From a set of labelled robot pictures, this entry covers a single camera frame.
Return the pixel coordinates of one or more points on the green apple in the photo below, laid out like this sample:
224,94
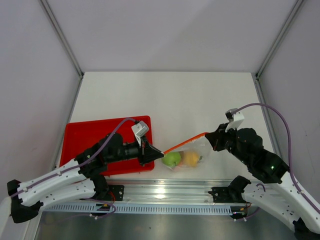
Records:
172,159

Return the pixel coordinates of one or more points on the orange peach with leaf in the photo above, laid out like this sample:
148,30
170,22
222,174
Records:
190,158

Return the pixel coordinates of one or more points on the aluminium frame post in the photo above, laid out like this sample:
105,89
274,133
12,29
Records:
280,37
61,36

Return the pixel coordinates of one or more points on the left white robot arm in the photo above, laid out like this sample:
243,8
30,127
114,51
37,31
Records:
80,178

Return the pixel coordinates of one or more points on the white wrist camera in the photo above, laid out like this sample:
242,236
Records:
235,118
139,130

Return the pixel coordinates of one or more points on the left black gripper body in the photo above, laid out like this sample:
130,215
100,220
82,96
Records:
133,150

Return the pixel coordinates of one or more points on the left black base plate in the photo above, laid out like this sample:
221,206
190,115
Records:
115,193

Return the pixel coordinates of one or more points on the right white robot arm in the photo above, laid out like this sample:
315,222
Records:
244,144

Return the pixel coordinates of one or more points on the clear zip bag orange zipper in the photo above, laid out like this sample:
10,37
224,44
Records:
197,143

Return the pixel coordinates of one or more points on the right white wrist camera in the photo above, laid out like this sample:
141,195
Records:
235,118

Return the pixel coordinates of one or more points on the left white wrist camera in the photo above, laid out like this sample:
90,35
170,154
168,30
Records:
139,130

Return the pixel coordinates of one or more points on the right aluminium frame post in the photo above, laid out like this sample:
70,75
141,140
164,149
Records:
280,37

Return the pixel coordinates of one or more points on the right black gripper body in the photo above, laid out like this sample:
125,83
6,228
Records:
228,141

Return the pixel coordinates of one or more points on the red plastic tray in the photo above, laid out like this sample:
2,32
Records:
79,136

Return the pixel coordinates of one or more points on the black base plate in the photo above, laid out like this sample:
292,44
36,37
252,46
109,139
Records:
115,193
228,195

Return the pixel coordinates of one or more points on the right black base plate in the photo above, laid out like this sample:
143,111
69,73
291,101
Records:
228,195

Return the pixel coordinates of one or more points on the white slotted cable duct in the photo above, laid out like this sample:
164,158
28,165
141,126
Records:
130,208

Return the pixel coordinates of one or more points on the left aluminium frame post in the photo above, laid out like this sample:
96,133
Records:
61,36

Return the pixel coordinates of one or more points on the aluminium front rail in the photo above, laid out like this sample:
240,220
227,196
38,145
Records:
160,191

